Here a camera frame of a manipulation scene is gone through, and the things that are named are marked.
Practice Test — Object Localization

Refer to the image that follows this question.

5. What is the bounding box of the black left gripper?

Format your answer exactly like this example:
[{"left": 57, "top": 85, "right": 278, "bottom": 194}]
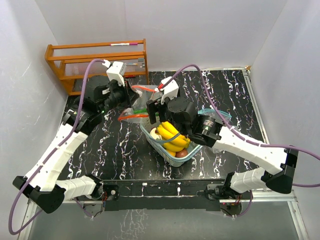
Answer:
[{"left": 98, "top": 77, "right": 140, "bottom": 115}]

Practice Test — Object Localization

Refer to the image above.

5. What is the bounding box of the clear bag orange zipper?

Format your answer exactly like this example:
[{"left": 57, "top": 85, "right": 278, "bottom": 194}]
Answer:
[{"left": 117, "top": 84, "right": 161, "bottom": 124}]

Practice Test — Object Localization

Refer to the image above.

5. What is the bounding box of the yellow banana bunch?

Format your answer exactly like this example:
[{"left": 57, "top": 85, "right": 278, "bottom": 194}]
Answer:
[{"left": 156, "top": 121, "right": 191, "bottom": 157}]

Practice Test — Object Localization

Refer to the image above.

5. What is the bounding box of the green chili pepper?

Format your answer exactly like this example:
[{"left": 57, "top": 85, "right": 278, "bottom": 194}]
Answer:
[{"left": 133, "top": 108, "right": 148, "bottom": 115}]

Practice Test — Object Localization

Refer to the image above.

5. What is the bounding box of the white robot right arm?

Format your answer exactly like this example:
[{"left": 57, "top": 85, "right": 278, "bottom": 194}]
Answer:
[{"left": 146, "top": 97, "right": 298, "bottom": 200}]

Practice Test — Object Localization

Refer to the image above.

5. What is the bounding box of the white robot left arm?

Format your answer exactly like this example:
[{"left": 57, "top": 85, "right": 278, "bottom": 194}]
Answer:
[{"left": 13, "top": 75, "right": 143, "bottom": 214}]

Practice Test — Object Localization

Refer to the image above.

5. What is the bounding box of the clear bag blue zipper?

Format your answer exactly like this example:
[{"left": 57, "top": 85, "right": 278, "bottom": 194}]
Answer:
[{"left": 197, "top": 108, "right": 232, "bottom": 126}]

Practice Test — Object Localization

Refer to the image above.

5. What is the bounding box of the white garlic bulb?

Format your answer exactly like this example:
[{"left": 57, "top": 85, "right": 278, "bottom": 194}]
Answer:
[{"left": 149, "top": 127, "right": 163, "bottom": 142}]

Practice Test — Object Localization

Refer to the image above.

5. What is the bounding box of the small grey box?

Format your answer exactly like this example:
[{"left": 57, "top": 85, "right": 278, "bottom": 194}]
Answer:
[{"left": 137, "top": 58, "right": 146, "bottom": 68}]

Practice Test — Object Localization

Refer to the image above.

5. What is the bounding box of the light green plastic basket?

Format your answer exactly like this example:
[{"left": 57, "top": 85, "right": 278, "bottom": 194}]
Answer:
[{"left": 139, "top": 121, "right": 202, "bottom": 167}]

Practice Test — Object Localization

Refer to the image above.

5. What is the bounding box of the pink white pen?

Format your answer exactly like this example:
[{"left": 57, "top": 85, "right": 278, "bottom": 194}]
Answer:
[{"left": 110, "top": 42, "right": 139, "bottom": 47}]

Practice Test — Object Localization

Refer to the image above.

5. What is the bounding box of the brown passion fruit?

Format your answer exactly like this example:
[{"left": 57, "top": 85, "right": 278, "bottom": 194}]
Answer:
[{"left": 175, "top": 149, "right": 188, "bottom": 158}]

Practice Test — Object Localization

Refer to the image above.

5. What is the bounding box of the orange wooden shelf rack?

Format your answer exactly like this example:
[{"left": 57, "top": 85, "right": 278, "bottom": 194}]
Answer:
[{"left": 44, "top": 38, "right": 150, "bottom": 96}]

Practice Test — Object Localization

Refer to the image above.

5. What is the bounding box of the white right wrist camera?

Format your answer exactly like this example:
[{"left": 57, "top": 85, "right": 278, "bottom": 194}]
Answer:
[{"left": 157, "top": 76, "right": 179, "bottom": 105}]

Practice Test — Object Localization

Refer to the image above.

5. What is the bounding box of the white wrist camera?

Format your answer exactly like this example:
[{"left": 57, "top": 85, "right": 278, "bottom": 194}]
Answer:
[
  {"left": 106, "top": 61, "right": 126, "bottom": 87},
  {"left": 157, "top": 76, "right": 179, "bottom": 105}
]

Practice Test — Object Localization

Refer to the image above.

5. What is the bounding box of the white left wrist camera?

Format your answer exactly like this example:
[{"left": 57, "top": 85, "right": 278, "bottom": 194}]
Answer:
[{"left": 106, "top": 61, "right": 126, "bottom": 87}]

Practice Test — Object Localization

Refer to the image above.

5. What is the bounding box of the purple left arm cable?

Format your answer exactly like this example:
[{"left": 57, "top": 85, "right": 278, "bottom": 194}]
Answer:
[{"left": 8, "top": 58, "right": 111, "bottom": 236}]

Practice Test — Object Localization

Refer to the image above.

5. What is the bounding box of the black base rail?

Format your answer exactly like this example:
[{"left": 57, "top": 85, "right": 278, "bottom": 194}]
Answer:
[{"left": 103, "top": 179, "right": 223, "bottom": 212}]

